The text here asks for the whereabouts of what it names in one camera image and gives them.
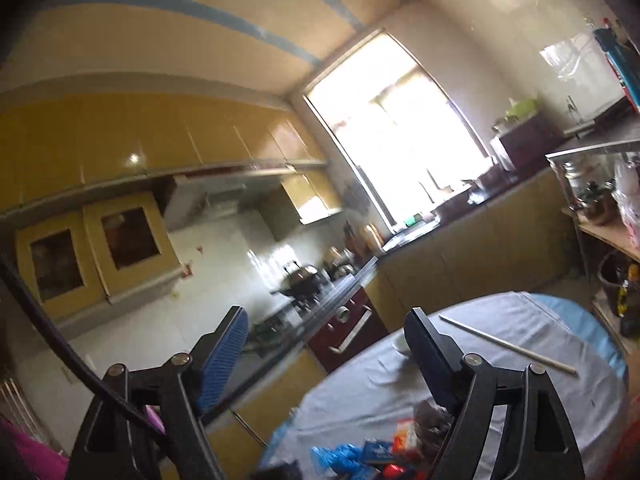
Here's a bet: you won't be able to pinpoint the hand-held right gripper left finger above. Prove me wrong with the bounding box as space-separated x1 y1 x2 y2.
65 306 249 480

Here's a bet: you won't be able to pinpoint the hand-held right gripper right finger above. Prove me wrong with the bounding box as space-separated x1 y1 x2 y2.
404 307 586 480

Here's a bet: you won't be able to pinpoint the silver black plastic bag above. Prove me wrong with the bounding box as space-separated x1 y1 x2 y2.
412 400 458 441

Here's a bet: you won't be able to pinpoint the blue and white small box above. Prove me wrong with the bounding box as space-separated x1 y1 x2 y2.
361 440 396 463

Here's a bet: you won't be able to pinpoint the blue plastic bag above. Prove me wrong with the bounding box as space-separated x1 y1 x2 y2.
310 442 371 480

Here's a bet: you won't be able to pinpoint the gas stove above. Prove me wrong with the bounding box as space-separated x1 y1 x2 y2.
250 305 321 351

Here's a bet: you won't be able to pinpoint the yellow cabinet beside oven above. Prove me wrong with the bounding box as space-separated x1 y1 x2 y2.
205 347 328 453

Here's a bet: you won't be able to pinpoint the dark red built-in oven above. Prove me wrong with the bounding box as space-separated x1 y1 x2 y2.
306 290 391 376

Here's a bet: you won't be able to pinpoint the wooden chopstick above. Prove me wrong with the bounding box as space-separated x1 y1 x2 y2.
439 314 577 376

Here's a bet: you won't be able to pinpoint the orange small box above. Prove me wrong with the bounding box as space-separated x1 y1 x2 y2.
392 420 421 456

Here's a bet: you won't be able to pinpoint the black wok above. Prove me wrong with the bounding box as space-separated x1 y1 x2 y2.
272 262 331 301

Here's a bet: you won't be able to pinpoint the yellow counter base cabinets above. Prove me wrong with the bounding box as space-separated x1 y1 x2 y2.
370 160 581 321

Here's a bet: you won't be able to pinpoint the orange seasoning bottle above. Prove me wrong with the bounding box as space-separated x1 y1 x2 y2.
364 224 385 255

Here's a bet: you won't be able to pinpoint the grey range hood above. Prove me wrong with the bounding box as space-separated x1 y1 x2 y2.
165 172 266 233

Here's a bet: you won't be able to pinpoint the blue table cover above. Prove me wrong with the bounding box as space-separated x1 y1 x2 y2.
520 294 628 386

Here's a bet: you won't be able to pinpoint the black plastic bucket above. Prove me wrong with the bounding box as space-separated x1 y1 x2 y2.
597 250 631 316

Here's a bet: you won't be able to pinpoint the cooking oil bottle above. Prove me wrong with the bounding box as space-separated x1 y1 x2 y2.
617 265 640 318

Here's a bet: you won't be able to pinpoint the pink cloth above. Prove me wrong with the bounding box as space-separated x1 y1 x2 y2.
0 415 68 480

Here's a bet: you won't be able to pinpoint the kitchen window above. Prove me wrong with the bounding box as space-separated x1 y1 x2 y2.
302 30 493 228

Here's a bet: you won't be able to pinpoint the dark pot with lid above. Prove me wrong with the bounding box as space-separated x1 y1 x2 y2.
582 182 618 226

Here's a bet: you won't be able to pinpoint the microwave oven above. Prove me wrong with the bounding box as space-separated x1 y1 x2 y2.
490 112 563 173

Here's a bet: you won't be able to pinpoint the steel stock pot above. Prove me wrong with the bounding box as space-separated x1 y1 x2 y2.
562 157 596 196

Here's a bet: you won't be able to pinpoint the white pink plastic bag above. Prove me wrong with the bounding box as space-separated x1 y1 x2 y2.
612 157 640 261

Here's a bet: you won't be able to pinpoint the metal kitchen rack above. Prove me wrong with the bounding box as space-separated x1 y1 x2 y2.
545 137 640 341

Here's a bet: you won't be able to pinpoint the green plastic basin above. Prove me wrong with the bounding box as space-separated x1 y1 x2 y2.
502 97 541 121

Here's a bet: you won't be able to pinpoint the teal thermos bottle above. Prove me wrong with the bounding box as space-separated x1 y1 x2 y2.
592 25 640 111

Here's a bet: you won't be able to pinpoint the black cable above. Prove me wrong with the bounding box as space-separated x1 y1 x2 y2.
0 255 168 443

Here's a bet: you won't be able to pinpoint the small yellow wall cabinet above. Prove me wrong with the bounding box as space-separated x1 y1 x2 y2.
280 170 346 226

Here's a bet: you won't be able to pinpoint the glass door wall cabinet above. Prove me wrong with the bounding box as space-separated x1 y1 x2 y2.
15 192 186 318

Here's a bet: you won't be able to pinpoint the yellow upper wall cabinets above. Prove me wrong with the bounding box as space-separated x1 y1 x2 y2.
0 92 331 216

